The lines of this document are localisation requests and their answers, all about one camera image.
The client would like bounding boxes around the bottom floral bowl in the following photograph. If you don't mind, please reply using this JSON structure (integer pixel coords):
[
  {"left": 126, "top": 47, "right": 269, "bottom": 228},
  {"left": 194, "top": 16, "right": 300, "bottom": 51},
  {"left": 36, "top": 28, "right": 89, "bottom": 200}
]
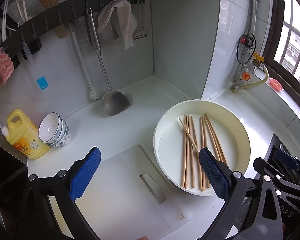
[{"left": 49, "top": 121, "right": 70, "bottom": 148}]

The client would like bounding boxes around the pink soap dish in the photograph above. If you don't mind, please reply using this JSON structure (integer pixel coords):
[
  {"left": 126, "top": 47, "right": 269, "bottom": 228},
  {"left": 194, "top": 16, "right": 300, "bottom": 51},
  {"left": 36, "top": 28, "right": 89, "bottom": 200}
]
[{"left": 269, "top": 78, "right": 284, "bottom": 92}]

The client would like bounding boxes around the white bottle brush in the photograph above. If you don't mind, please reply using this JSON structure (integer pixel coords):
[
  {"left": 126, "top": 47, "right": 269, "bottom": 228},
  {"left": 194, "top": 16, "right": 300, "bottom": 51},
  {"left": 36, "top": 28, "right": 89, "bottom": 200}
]
[{"left": 69, "top": 22, "right": 101, "bottom": 101}]

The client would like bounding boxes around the blue silicone brush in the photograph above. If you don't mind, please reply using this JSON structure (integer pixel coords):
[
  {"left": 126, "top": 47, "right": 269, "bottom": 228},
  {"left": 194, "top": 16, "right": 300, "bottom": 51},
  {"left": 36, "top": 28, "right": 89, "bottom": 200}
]
[{"left": 22, "top": 42, "right": 49, "bottom": 91}]

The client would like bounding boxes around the middle floral bowl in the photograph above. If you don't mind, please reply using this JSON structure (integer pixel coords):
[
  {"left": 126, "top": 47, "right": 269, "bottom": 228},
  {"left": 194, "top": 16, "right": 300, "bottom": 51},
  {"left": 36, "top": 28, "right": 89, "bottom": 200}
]
[{"left": 46, "top": 118, "right": 70, "bottom": 148}]

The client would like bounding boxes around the gas valve with pipe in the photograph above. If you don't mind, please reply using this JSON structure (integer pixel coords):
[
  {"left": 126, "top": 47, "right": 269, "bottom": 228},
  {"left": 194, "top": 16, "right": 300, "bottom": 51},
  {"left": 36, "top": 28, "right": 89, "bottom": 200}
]
[{"left": 231, "top": 0, "right": 269, "bottom": 93}]

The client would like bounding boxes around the black wall hook rail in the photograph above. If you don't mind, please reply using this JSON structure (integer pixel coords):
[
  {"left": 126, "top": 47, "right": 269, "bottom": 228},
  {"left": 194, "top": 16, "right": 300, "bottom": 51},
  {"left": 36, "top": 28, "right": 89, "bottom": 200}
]
[{"left": 0, "top": 0, "right": 146, "bottom": 58}]

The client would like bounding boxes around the steel spatula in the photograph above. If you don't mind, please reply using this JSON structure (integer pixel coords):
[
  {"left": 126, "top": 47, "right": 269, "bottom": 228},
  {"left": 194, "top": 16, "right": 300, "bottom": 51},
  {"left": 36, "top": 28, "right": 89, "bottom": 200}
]
[{"left": 85, "top": 7, "right": 130, "bottom": 116}]

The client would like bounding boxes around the left human hand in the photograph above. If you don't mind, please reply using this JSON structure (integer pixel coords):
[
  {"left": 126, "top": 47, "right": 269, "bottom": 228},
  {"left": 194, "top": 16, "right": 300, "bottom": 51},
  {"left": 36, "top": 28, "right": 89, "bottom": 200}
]
[{"left": 136, "top": 236, "right": 149, "bottom": 240}]

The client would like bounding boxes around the yellow detergent bottle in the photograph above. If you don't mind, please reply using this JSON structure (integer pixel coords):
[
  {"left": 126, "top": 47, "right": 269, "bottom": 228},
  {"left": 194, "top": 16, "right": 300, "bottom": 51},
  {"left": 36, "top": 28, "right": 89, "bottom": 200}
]
[{"left": 0, "top": 109, "right": 50, "bottom": 160}]

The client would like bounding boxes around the white cutting board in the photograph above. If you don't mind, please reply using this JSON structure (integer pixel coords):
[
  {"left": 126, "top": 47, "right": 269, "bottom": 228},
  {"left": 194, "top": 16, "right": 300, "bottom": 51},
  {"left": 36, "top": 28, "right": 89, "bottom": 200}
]
[{"left": 75, "top": 145, "right": 191, "bottom": 239}]

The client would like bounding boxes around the beige hanging rag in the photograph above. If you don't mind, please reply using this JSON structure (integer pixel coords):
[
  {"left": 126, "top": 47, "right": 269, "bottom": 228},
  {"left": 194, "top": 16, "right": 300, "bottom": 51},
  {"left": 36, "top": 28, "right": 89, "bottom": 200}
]
[{"left": 97, "top": 0, "right": 138, "bottom": 50}]

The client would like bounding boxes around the window frame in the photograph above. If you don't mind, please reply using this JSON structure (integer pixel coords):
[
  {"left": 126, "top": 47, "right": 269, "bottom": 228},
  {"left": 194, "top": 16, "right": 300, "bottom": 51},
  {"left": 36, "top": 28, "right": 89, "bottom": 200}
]
[{"left": 264, "top": 0, "right": 300, "bottom": 98}]

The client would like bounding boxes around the yellow gas hose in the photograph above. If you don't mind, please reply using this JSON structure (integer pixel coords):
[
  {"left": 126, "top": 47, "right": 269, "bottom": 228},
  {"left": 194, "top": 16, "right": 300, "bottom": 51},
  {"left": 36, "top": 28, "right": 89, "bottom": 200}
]
[{"left": 236, "top": 63, "right": 270, "bottom": 91}]

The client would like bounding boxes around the cream round basin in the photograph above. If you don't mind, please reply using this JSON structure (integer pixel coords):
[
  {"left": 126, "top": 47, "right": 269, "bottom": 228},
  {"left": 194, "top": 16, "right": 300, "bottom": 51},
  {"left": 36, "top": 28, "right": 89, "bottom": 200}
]
[{"left": 153, "top": 100, "right": 250, "bottom": 196}]

